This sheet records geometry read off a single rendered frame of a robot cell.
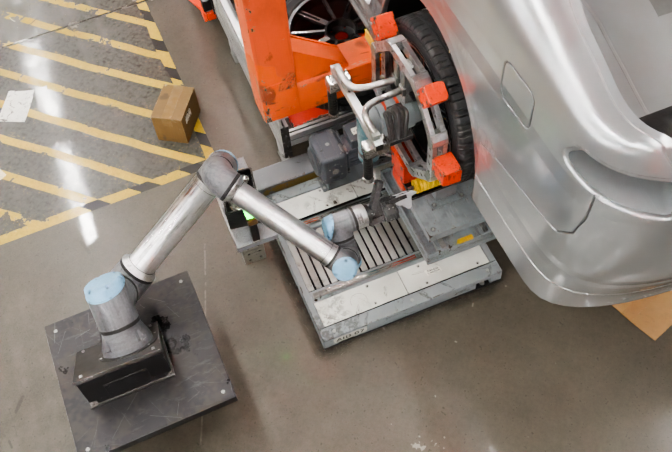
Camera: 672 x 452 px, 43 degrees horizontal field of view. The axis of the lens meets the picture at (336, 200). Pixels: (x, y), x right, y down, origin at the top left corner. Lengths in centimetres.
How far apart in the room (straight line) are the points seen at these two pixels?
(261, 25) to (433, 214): 111
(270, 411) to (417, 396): 60
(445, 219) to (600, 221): 138
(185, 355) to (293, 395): 49
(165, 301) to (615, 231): 184
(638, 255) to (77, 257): 255
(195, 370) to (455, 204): 130
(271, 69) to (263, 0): 35
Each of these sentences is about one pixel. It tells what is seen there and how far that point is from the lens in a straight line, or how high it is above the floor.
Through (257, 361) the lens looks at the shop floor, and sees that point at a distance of 364.
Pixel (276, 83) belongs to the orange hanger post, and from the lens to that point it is 349.
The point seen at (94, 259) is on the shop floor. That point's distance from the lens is 405.
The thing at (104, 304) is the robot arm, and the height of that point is 63.
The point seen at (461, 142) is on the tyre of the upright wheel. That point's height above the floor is 96.
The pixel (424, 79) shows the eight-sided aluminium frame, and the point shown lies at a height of 112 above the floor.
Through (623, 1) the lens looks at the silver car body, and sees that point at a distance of 344.
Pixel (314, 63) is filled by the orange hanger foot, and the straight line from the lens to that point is 352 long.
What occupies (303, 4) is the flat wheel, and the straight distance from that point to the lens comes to 416.
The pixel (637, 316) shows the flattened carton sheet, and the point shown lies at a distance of 382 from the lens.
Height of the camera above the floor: 328
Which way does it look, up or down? 55 degrees down
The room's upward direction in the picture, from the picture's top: 6 degrees counter-clockwise
